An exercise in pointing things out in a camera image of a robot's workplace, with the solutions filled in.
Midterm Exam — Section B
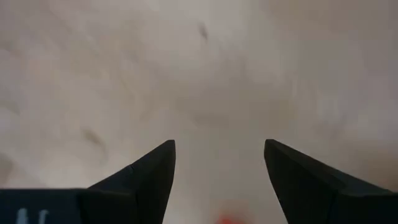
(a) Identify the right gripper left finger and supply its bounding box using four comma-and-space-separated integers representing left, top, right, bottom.
77, 139, 177, 224

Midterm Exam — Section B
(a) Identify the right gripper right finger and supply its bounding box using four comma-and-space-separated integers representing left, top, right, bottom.
264, 139, 398, 224

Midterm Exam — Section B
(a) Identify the small red block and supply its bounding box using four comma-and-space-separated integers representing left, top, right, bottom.
214, 211, 246, 224

